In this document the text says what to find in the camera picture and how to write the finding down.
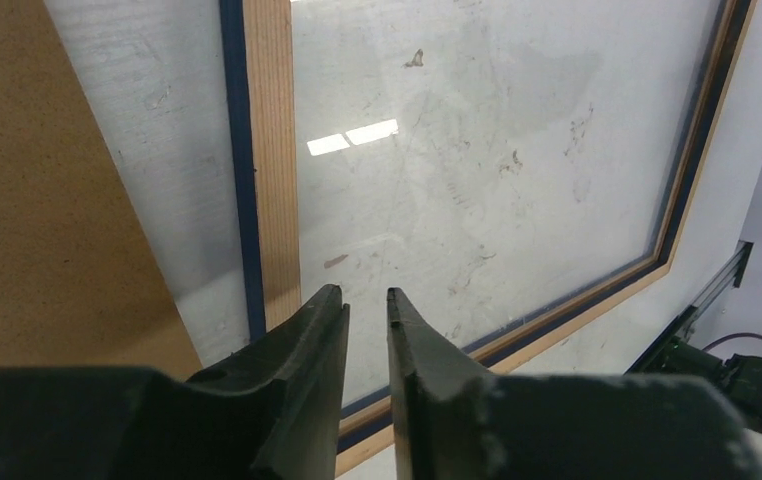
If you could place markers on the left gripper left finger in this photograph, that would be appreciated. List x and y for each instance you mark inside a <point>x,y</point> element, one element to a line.
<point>269,411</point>

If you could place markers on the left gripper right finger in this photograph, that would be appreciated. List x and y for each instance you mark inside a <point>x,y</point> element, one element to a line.
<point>455,419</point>

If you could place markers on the brown cardboard backing board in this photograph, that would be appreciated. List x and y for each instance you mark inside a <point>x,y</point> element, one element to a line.
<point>79,284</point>

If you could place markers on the clear acrylic glass sheet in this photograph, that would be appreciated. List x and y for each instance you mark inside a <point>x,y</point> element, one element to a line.
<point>493,159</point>

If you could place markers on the blue wooden picture frame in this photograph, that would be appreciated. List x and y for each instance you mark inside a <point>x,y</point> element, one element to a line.
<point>259,68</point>

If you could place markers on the aluminium front rail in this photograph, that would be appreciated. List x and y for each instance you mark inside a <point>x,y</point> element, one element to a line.
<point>685,325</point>

